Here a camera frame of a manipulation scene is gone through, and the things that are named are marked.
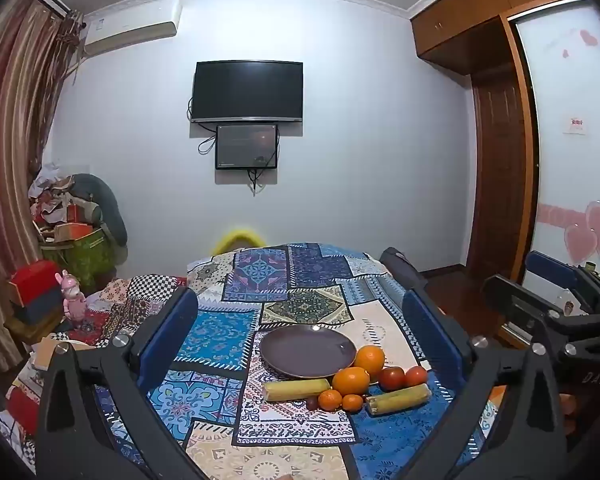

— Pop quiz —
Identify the dark purple round plate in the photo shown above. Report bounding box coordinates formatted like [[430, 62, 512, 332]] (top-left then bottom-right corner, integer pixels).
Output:
[[259, 325, 357, 379]]

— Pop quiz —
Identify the red box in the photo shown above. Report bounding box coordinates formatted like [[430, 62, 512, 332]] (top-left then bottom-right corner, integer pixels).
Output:
[[7, 259, 64, 309]]

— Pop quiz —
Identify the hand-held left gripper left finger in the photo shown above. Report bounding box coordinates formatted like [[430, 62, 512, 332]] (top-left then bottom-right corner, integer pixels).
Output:
[[35, 286, 200, 480]]

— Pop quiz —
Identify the yellow plush object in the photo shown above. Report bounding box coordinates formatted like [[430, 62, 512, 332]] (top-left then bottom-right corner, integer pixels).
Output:
[[212, 229, 266, 254]]

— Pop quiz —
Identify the red tomato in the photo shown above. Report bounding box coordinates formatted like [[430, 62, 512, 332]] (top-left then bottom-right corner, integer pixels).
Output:
[[404, 365, 429, 389], [377, 366, 406, 392]]

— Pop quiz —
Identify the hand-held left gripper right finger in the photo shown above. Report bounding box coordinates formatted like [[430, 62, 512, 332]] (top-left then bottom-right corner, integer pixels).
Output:
[[401, 287, 569, 480]]

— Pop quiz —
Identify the frosted sliding door with hearts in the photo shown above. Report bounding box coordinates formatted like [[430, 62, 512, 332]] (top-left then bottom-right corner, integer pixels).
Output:
[[509, 0, 600, 313]]

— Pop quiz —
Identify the wooden wardrobe cabinet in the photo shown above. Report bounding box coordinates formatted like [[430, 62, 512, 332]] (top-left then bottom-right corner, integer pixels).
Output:
[[409, 0, 587, 77]]

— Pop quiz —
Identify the striped brown curtain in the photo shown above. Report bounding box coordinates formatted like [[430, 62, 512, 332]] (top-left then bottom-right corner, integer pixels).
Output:
[[0, 0, 89, 381]]

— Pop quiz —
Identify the brown cardboard piece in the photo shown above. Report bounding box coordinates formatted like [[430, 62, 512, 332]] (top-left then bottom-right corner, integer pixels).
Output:
[[32, 335, 97, 372]]

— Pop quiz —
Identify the large orange with sticker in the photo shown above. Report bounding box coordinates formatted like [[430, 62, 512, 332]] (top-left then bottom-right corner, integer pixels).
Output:
[[355, 345, 386, 377]]

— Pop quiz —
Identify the yellow-green sugarcane piece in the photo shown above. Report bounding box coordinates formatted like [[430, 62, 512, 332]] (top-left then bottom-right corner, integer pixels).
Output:
[[261, 378, 332, 403], [365, 383, 432, 416]]

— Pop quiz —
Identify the white air conditioner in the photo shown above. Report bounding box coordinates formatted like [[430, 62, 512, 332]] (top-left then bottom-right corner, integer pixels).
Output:
[[82, 0, 182, 55]]

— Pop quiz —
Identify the blue patchwork blanket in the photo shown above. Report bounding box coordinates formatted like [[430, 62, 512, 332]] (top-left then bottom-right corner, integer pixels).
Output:
[[92, 242, 501, 480]]

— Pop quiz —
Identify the dark grey bag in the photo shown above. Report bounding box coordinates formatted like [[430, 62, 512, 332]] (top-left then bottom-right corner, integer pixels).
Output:
[[378, 247, 423, 292]]

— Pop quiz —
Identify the pile of clutter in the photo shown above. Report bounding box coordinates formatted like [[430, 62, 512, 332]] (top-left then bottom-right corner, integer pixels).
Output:
[[27, 162, 106, 247]]

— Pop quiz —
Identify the dark grey box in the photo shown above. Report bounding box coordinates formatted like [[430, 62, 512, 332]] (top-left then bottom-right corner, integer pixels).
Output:
[[12, 294, 67, 327]]

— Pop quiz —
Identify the small black wall monitor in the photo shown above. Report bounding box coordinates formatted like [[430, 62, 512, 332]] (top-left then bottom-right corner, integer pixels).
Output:
[[215, 124, 280, 170]]

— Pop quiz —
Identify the grey pillow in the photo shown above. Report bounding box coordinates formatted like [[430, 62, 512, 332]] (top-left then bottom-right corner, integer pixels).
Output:
[[72, 173, 129, 262]]

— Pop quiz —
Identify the black wall television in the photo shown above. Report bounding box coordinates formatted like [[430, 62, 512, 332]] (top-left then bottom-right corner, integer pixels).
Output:
[[191, 60, 304, 125]]

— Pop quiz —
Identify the pink toy rabbit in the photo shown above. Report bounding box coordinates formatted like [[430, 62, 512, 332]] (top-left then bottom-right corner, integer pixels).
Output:
[[55, 269, 89, 322]]

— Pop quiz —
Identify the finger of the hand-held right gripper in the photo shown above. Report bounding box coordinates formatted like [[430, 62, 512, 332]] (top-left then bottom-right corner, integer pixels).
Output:
[[526, 250, 589, 307], [482, 274, 567, 342]]

